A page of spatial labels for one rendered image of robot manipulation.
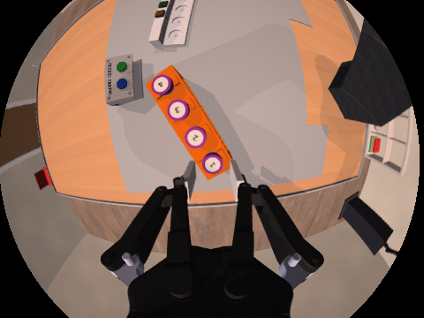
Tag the orange tube rack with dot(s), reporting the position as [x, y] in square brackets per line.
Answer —
[214, 142]

